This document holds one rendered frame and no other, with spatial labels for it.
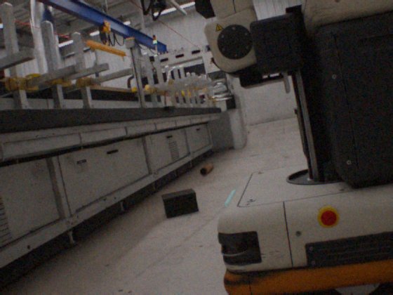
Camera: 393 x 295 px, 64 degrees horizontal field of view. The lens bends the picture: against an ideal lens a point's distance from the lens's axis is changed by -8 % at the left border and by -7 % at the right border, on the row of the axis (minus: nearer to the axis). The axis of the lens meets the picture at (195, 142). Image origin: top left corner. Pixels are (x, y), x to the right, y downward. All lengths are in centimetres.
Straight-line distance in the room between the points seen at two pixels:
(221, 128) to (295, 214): 479
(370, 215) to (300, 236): 17
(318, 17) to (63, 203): 150
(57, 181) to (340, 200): 141
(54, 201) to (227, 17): 129
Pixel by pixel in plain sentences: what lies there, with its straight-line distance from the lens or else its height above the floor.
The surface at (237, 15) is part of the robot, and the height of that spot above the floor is 80.
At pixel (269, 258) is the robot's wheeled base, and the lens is 87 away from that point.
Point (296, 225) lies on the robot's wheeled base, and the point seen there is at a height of 23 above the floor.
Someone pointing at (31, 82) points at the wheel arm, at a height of 80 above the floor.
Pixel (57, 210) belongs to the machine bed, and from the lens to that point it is 189.
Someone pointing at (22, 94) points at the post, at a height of 76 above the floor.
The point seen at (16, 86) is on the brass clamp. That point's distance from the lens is 142.
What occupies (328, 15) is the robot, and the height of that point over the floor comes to 71.
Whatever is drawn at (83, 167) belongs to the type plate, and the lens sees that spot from 212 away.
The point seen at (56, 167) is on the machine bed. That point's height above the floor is 43.
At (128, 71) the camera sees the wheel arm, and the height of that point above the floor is 84.
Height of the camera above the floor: 51
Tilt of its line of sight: 3 degrees down
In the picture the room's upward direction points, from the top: 11 degrees counter-clockwise
